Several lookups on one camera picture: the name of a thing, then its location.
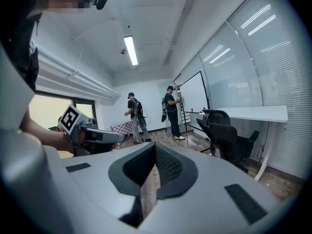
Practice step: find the person's black shirt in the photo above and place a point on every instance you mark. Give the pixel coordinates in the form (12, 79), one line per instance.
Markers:
(24, 57)

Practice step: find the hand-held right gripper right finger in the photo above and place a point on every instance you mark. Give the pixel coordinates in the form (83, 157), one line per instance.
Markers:
(175, 172)

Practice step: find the ceiling dome sensor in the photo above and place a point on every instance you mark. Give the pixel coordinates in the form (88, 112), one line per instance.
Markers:
(123, 51)

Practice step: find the pink checkered table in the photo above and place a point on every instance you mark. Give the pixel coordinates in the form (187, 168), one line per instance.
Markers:
(123, 128)

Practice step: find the frosted glass partition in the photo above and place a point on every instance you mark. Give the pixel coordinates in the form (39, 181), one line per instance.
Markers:
(256, 69)

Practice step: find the long ceiling light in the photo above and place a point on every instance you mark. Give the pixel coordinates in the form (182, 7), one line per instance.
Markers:
(130, 50)

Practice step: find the white office desk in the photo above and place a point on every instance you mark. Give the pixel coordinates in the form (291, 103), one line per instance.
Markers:
(256, 112)

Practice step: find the black office chair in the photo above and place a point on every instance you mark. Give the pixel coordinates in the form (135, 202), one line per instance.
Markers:
(224, 135)

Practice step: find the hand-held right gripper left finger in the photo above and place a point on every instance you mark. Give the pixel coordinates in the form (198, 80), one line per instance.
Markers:
(129, 172)

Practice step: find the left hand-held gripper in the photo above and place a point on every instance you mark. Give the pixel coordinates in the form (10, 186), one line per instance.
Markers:
(69, 119)

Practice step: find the dark-framed window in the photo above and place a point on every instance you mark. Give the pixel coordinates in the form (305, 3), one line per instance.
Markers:
(48, 106)

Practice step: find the black-framed whiteboard on stand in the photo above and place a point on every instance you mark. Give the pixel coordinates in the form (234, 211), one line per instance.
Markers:
(195, 91)

